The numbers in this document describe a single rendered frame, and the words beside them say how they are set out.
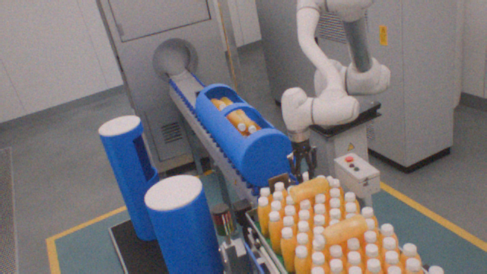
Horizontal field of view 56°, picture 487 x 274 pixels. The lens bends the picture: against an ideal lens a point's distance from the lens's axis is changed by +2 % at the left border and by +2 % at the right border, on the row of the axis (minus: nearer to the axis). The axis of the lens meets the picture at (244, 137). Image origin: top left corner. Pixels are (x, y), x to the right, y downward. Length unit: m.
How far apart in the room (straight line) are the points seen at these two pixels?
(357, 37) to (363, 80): 0.29
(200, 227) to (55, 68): 5.04
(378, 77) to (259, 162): 0.77
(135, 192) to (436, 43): 2.41
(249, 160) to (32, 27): 5.11
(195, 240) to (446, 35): 2.43
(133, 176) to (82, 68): 3.97
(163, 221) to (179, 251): 0.18
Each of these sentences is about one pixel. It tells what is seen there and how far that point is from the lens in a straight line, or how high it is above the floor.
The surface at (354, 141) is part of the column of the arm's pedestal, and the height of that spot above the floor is 0.88.
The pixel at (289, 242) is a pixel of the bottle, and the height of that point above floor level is 1.05.
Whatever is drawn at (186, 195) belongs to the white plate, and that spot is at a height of 1.04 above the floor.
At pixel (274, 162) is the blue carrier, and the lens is 2.16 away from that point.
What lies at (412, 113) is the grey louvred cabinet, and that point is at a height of 0.54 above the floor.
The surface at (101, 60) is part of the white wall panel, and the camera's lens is 6.99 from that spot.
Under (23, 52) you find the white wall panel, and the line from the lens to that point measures 6.87.
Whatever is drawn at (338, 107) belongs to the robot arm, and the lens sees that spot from 1.71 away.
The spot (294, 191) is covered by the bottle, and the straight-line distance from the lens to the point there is 1.82.
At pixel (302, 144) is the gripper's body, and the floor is 1.29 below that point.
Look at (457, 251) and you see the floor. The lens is 3.27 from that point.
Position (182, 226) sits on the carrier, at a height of 0.92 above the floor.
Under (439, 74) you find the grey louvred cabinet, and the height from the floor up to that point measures 0.76.
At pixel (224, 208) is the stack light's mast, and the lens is 1.60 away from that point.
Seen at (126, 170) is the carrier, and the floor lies 0.76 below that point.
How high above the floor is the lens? 2.17
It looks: 27 degrees down
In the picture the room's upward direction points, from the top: 12 degrees counter-clockwise
